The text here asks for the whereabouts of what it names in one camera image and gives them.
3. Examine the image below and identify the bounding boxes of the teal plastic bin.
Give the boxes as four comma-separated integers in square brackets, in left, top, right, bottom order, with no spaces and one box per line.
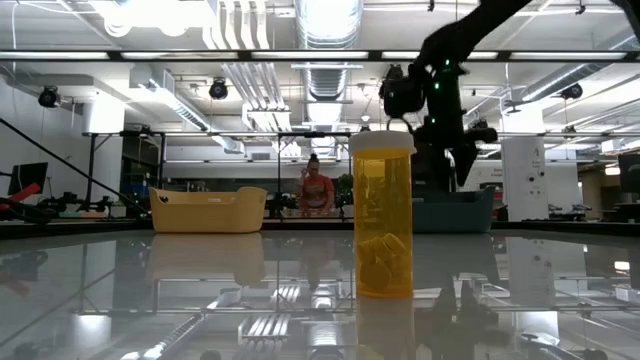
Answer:
[412,185,497,235]

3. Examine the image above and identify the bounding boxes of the silver round ceiling duct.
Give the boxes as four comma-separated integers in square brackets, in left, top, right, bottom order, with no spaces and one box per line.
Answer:
[293,0,365,102]

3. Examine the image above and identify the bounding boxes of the black tilted monitor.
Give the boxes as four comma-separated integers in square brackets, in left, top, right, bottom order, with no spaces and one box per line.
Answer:
[6,161,50,198]

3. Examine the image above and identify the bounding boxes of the amber pill bottle white cap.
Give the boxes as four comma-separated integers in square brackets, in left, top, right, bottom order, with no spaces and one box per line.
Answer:
[347,130,417,301]

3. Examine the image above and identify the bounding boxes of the green potted plant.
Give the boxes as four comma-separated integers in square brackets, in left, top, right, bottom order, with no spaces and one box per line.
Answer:
[336,172,354,207]

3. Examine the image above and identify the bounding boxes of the thin black rod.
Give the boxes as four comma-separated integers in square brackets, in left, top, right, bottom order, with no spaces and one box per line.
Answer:
[0,117,151,217]

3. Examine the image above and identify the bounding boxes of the yellow plastic bin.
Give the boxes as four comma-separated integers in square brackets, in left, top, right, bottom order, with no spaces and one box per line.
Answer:
[148,185,269,235]

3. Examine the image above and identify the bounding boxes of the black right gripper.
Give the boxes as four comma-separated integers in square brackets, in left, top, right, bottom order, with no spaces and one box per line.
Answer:
[414,106,499,191]

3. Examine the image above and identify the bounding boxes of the red bar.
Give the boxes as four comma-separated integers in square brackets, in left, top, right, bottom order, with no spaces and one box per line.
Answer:
[0,181,43,212]

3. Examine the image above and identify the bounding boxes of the white rectangular air duct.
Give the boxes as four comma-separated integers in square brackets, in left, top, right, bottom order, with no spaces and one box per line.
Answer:
[128,64,247,155]

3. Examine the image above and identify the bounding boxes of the white square column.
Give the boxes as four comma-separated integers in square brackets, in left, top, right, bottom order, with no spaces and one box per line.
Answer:
[500,101,549,223]

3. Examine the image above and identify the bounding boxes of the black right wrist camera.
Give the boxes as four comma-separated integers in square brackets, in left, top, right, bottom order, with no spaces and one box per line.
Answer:
[381,75,428,120]

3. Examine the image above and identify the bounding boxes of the person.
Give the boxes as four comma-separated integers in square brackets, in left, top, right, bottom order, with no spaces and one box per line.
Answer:
[298,152,337,212]

